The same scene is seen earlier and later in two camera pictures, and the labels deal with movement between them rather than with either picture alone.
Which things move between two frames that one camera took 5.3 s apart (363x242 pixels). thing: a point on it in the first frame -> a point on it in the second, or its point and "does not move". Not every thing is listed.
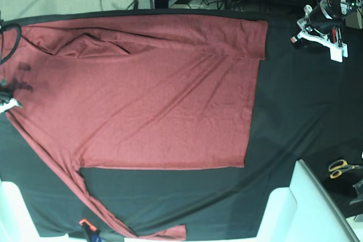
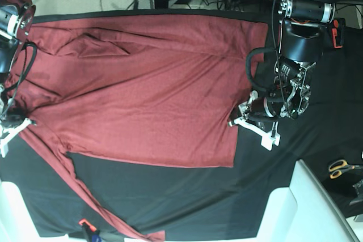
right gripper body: [321, 25] -> [257, 114]
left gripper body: [7, 101] -> [10, 124]
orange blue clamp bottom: [95, 232] does not move
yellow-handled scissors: [337, 167] does not move
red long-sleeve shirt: [136, 92] does not move
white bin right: [305, 211] does not move
